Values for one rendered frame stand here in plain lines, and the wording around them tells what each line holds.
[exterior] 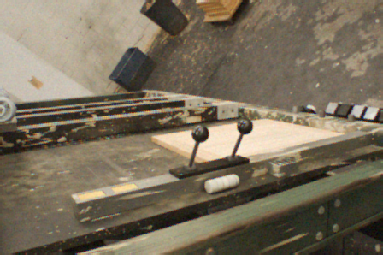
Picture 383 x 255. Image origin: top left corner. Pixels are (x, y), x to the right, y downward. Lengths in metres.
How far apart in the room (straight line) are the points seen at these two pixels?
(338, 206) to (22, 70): 4.34
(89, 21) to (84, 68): 0.81
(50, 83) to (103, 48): 1.82
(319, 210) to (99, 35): 5.84
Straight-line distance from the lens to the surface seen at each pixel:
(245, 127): 0.76
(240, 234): 0.54
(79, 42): 6.21
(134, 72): 5.37
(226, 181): 0.77
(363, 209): 0.79
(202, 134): 0.69
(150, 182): 0.73
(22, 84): 4.73
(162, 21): 5.54
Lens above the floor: 1.89
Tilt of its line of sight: 31 degrees down
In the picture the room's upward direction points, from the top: 54 degrees counter-clockwise
